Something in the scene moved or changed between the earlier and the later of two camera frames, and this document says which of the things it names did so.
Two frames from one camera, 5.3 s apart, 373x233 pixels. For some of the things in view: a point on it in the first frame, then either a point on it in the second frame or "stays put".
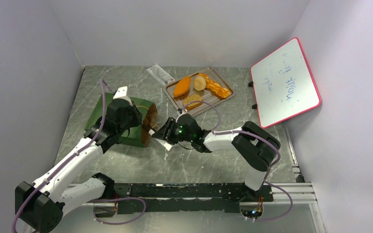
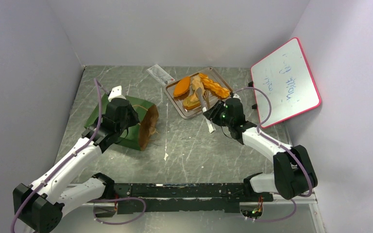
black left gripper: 137,115 stays put
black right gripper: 165,132 → 212,113
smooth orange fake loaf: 182,87 stays put
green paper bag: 133,137 stays put
